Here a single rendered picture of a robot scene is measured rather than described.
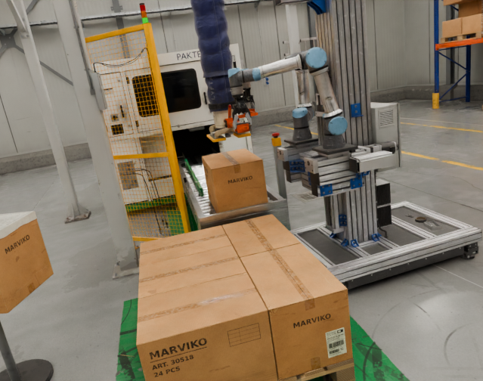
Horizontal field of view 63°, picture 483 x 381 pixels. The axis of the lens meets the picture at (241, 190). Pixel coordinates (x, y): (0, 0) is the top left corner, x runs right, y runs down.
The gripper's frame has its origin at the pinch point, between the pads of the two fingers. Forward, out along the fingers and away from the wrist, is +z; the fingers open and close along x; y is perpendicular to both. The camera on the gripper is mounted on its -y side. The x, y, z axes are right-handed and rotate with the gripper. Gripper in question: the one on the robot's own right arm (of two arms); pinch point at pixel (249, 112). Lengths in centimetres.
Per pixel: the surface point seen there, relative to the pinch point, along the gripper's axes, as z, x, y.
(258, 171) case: 41, -9, 47
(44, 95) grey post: -42, -209, -229
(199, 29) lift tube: -65, -37, 37
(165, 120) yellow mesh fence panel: -2, -69, -24
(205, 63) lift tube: -42, -36, 38
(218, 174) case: 38, -40, 47
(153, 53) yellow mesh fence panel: -58, -70, -23
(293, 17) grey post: -102, 135, -230
